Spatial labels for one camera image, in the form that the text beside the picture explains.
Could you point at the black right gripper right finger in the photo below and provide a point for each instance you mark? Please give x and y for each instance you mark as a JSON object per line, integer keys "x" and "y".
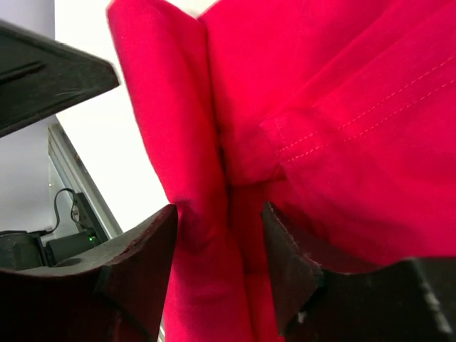
{"x": 322, "y": 293}

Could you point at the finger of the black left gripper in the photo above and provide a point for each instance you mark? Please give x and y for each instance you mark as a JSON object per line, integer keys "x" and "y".
{"x": 41, "y": 77}

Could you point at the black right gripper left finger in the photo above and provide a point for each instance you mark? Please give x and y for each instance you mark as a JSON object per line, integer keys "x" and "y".
{"x": 113, "y": 292}

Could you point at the crimson red t shirt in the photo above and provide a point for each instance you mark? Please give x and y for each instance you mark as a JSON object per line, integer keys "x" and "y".
{"x": 341, "y": 113}

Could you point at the aluminium rail frame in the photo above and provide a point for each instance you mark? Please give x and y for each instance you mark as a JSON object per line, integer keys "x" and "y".
{"x": 71, "y": 172}

